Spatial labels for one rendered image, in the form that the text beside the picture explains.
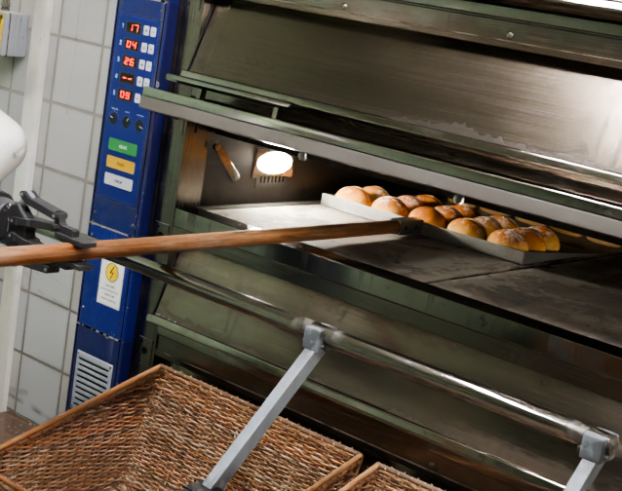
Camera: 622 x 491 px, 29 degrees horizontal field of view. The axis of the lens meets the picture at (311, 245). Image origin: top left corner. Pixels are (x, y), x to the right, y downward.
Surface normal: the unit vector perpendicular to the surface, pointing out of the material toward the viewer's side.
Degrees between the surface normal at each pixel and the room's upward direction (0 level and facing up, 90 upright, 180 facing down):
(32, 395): 90
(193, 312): 70
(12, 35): 90
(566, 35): 90
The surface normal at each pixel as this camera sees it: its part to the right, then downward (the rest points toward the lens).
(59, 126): -0.63, 0.06
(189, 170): 0.76, 0.25
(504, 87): -0.54, -0.27
